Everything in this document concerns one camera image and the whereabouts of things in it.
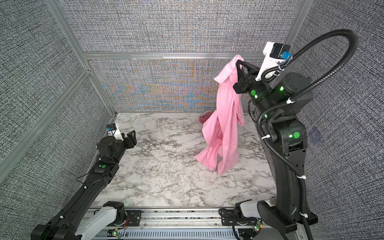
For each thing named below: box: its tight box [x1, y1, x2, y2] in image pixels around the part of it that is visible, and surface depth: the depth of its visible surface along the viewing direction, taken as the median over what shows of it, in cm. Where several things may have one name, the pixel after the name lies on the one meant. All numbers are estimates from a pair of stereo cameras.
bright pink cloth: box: [195, 54, 245, 176], surface depth 64 cm
